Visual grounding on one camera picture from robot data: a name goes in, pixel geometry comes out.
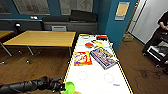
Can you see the green ball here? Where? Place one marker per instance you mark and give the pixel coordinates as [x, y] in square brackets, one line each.
[70, 87]

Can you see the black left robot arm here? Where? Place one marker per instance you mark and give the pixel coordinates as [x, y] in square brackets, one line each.
[26, 85]

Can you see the yellow wooden gaming table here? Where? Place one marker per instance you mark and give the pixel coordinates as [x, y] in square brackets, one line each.
[96, 80]

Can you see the orange red game box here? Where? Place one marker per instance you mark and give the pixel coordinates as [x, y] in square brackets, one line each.
[82, 58]

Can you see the long wooden table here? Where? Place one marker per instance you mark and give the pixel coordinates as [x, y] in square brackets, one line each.
[40, 38]
[5, 34]

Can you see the white paper sheet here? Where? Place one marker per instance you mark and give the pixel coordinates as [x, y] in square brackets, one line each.
[85, 36]

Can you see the white box on sofa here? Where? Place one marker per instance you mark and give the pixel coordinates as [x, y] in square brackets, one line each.
[59, 28]

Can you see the pale yellow item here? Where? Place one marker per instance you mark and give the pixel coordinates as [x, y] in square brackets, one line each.
[99, 43]

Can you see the red and black box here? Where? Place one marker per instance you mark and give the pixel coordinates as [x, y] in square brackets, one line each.
[102, 37]

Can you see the white sill outlet box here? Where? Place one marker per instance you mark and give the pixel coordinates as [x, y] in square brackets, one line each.
[34, 17]

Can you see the small black round object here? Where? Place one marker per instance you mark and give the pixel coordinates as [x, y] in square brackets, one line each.
[16, 24]

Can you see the black sofa cushion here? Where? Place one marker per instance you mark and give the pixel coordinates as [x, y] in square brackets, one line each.
[84, 15]

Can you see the black wheeled cart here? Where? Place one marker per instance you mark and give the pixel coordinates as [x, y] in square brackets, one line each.
[156, 55]

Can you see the grey wall bench sofa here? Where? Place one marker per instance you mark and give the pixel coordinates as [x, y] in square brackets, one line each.
[33, 25]

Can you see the interior wall window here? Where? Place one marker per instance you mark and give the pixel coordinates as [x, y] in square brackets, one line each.
[31, 6]
[76, 6]
[5, 6]

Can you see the small framed wall sign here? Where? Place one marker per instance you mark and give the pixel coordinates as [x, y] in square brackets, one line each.
[122, 10]

